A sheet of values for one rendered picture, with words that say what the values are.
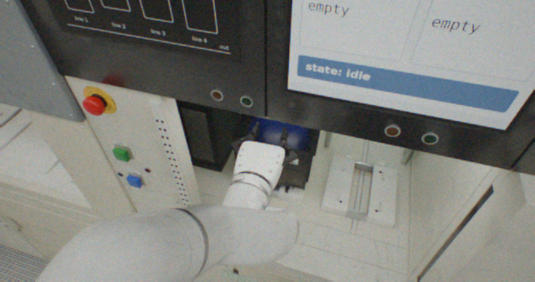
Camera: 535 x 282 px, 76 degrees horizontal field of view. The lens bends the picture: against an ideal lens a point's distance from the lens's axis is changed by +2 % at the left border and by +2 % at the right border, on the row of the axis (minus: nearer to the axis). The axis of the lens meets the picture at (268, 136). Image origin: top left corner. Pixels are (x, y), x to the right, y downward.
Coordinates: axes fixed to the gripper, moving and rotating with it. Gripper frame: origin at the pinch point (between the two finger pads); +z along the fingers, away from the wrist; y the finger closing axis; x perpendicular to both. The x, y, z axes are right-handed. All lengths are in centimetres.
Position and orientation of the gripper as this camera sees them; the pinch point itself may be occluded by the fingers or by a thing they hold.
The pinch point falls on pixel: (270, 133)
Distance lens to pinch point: 81.1
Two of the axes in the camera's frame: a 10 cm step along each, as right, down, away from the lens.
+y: 9.7, 1.8, -1.7
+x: 0.0, -6.9, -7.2
